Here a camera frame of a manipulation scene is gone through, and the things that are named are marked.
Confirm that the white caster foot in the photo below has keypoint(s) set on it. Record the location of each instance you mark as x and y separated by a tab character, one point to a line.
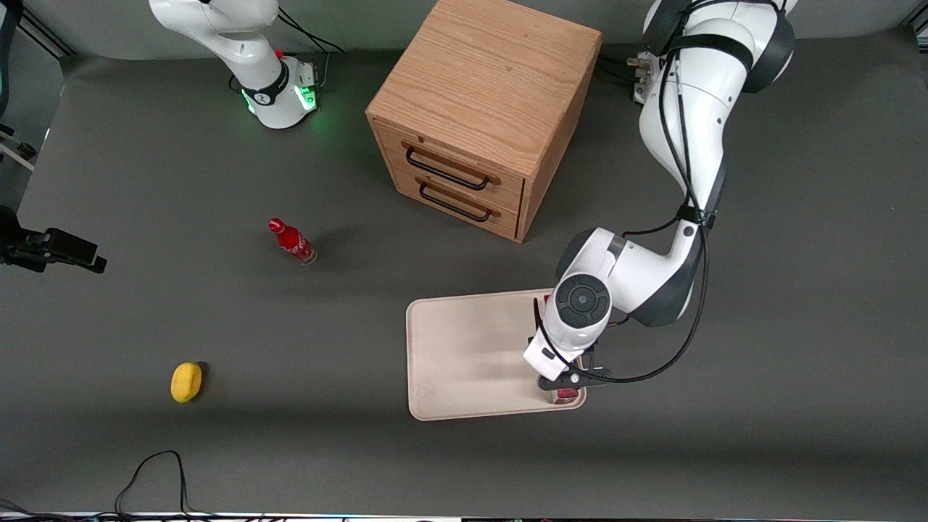
16	148

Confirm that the red cola bottle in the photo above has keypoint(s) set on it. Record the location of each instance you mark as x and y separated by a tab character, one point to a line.
291	241

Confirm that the white rectangular tray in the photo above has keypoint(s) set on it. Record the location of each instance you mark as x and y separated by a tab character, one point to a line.
464	348

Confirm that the black clamp-mounted device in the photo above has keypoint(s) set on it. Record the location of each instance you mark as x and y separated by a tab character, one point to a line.
58	250

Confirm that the wooden drawer front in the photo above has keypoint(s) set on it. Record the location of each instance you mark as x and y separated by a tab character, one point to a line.
507	190
406	185

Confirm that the yellow lemon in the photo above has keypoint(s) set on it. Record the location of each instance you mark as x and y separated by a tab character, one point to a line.
185	382

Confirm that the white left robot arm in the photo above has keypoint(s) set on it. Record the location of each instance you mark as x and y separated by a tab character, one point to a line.
689	109

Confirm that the wooden drawer cabinet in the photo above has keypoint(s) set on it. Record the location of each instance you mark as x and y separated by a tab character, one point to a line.
493	72

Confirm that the red cookie box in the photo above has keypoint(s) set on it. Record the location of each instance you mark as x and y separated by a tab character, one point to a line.
567	396

